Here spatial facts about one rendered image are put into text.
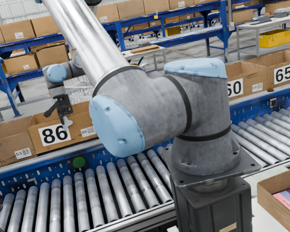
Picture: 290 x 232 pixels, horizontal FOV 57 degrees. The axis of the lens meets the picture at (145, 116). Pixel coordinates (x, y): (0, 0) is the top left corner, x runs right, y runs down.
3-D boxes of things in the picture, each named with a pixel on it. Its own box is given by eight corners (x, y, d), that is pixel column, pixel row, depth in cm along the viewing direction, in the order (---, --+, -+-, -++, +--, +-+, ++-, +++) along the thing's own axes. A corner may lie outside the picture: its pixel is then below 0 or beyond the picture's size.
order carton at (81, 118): (36, 154, 155) (26, 127, 150) (40, 138, 183) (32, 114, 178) (102, 135, 163) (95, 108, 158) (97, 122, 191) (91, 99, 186)
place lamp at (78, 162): (74, 170, 157) (71, 159, 154) (74, 169, 158) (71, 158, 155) (86, 166, 158) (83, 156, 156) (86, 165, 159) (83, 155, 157)
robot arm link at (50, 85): (42, 66, 144) (40, 68, 153) (49, 89, 146) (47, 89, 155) (59, 62, 148) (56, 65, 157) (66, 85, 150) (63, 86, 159)
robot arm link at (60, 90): (47, 89, 147) (49, 89, 157) (49, 98, 148) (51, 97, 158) (63, 85, 149) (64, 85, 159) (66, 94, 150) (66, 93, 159)
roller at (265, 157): (275, 172, 134) (275, 164, 133) (219, 133, 182) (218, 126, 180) (283, 169, 135) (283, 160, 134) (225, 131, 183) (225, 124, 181)
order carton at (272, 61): (268, 90, 188) (267, 66, 181) (242, 82, 214) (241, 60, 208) (314, 77, 196) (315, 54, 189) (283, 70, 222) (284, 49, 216)
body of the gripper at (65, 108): (73, 114, 153) (67, 93, 151) (58, 118, 151) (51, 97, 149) (73, 113, 160) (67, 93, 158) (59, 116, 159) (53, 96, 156)
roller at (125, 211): (124, 227, 119) (122, 218, 117) (107, 168, 166) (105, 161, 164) (136, 223, 120) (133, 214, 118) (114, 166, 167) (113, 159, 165)
